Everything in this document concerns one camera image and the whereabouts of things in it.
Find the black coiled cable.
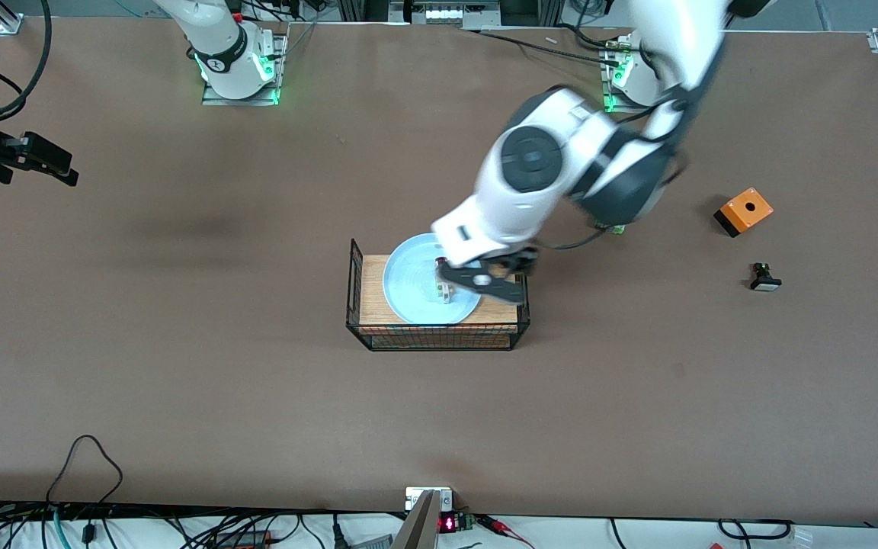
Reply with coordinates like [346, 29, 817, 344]
[717, 518, 794, 541]

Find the black push button white cap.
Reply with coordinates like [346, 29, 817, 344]
[748, 262, 783, 292]

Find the black power adapter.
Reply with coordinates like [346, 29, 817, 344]
[210, 528, 274, 549]

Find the thin black looped cable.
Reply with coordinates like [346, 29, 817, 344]
[46, 435, 124, 506]

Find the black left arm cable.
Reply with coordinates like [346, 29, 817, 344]
[538, 225, 611, 251]

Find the light blue round plate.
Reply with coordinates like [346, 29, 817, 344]
[383, 233, 483, 326]

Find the black cable across table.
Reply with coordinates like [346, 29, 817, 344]
[463, 27, 617, 63]

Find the orange button box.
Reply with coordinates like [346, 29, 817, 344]
[714, 187, 774, 238]

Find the small white grey device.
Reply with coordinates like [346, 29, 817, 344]
[405, 486, 455, 512]

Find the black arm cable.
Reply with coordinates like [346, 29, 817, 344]
[0, 0, 53, 121]
[538, 225, 611, 251]

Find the grey metal bar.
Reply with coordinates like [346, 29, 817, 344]
[392, 490, 441, 549]

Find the red push button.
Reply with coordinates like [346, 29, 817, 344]
[436, 258, 457, 305]

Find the red test lead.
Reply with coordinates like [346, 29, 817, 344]
[477, 515, 535, 549]

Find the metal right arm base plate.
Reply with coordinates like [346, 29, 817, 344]
[201, 30, 289, 106]

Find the black wire basket wooden base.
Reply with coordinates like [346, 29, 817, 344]
[345, 236, 531, 352]

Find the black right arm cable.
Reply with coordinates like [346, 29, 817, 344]
[0, 0, 53, 121]

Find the aluminium frame structure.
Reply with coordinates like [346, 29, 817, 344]
[336, 0, 562, 27]

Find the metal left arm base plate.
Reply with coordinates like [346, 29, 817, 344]
[601, 38, 638, 115]

